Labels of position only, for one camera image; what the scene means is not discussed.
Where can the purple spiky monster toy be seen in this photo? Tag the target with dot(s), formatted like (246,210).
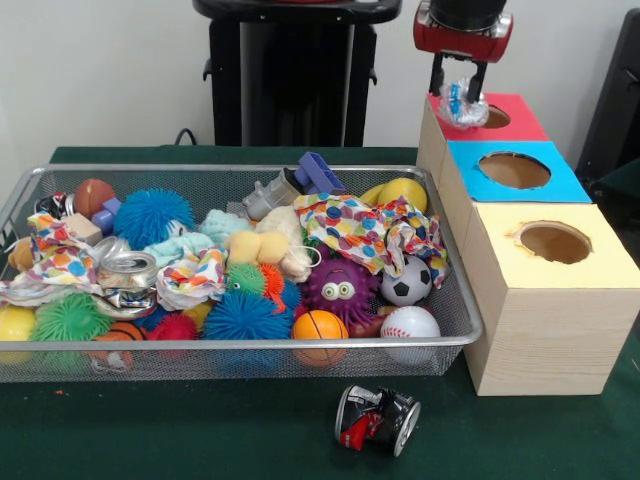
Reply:
(340,285)

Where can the blue spiky rubber ball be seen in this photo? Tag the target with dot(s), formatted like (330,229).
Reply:
(152,217)
(247,317)

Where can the orange foam basketball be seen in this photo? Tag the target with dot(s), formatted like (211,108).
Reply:
(320,327)

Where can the crushed silver can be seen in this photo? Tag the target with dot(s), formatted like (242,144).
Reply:
(127,270)

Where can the colourful paper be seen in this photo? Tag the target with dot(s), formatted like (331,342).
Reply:
(360,220)

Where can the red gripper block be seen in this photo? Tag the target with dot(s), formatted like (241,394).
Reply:
(465,42)

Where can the black chair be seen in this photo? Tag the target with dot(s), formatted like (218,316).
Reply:
(615,100)

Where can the crushed red black can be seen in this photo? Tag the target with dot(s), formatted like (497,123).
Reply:
(372,422)

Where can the dark green table cloth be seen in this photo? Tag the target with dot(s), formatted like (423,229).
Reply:
(622,185)
(200,430)

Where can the purple plastic toy block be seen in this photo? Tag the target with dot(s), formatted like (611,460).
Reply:
(315,170)

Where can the yellow plastic ball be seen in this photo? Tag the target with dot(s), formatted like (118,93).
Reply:
(405,190)

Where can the black white soccer ball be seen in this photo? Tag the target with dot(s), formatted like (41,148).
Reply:
(406,285)

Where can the white foam baseball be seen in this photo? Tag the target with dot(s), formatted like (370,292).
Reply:
(410,325)

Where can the wooden box with three holes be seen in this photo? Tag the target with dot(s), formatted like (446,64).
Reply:
(545,325)

